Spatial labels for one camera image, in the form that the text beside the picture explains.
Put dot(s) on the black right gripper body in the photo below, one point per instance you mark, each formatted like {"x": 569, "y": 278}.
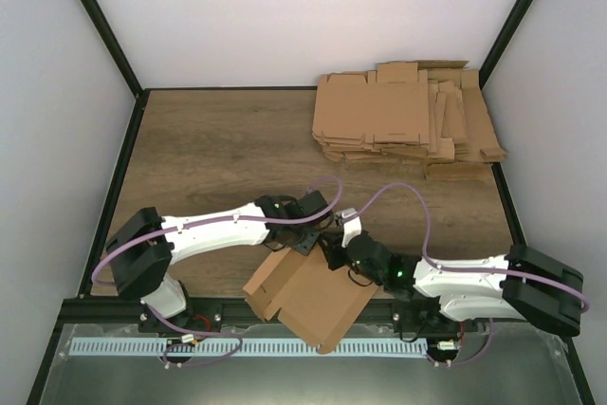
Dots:
{"x": 335, "y": 263}

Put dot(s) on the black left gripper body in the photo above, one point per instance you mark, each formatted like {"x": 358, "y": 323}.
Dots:
{"x": 301, "y": 245}

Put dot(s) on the cardboard box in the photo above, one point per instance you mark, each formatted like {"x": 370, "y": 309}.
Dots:
{"x": 308, "y": 296}

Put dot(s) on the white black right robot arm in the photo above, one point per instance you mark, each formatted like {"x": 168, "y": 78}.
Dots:
{"x": 524, "y": 284}

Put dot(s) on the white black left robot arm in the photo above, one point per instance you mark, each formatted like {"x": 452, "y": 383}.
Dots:
{"x": 144, "y": 248}

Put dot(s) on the stack of flat cardboard blanks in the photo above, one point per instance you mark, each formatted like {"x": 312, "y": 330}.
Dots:
{"x": 427, "y": 113}

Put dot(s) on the grey metal front plate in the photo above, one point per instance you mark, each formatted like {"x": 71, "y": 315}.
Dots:
{"x": 507, "y": 364}

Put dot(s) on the light blue slotted cable duct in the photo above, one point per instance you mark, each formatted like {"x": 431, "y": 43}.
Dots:
{"x": 250, "y": 348}

